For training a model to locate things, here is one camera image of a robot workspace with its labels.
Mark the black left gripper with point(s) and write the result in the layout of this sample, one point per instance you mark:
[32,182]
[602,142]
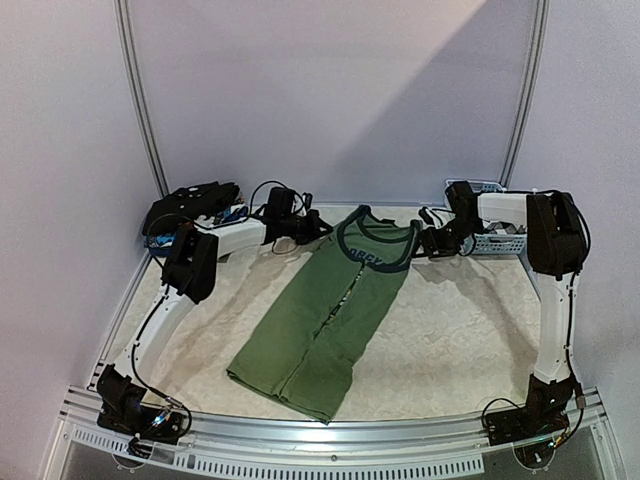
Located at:
[313,228]

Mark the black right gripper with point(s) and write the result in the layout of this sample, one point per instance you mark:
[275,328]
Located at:
[435,242]

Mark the black trousers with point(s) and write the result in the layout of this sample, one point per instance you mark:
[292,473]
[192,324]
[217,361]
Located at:
[213,200]

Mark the green cloth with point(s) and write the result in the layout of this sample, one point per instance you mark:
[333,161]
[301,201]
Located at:
[303,351]

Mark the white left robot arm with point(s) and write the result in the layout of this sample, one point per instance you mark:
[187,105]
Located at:
[188,277]

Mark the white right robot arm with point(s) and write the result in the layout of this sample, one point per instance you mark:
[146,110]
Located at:
[558,243]

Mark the light blue plastic basket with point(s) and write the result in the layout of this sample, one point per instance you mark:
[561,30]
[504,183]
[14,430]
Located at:
[481,244]

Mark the black white checked cloth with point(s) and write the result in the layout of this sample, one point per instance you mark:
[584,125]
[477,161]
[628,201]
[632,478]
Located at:
[502,228]

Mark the colourful patterned folded shorts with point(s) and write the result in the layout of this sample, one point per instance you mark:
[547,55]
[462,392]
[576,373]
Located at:
[165,242]

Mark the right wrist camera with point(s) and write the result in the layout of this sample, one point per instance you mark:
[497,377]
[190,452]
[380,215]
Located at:
[430,218]

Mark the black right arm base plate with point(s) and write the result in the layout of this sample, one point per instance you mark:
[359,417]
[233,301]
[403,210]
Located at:
[514,425]

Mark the aluminium front rail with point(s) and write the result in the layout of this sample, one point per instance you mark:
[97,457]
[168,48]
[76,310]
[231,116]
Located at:
[225,447]

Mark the right aluminium frame post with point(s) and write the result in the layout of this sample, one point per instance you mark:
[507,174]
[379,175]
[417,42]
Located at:
[528,86]

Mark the aluminium frame post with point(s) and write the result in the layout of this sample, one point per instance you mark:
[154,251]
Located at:
[528,86]
[124,23]

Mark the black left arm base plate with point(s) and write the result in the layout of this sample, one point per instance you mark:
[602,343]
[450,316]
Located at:
[123,411]

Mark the left aluminium frame post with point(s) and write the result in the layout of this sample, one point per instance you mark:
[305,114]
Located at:
[124,23]

